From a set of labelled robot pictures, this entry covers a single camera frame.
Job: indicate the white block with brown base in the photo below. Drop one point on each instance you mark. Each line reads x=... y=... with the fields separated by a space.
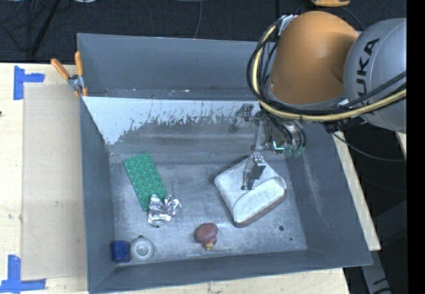
x=255 y=201

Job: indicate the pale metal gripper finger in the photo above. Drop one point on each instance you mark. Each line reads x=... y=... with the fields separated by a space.
x=245 y=115
x=255 y=170

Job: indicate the dark green flat block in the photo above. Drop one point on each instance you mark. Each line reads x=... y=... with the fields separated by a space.
x=143 y=176

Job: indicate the pale cardboard board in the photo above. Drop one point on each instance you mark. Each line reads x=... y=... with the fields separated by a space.
x=50 y=170

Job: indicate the grey metal bin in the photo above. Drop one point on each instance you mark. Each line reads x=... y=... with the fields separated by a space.
x=186 y=63

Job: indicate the red-brown toy mushroom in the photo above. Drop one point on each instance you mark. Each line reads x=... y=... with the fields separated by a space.
x=206 y=233

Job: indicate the crumpled silver foil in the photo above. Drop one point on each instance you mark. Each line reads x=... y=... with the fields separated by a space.
x=162 y=209

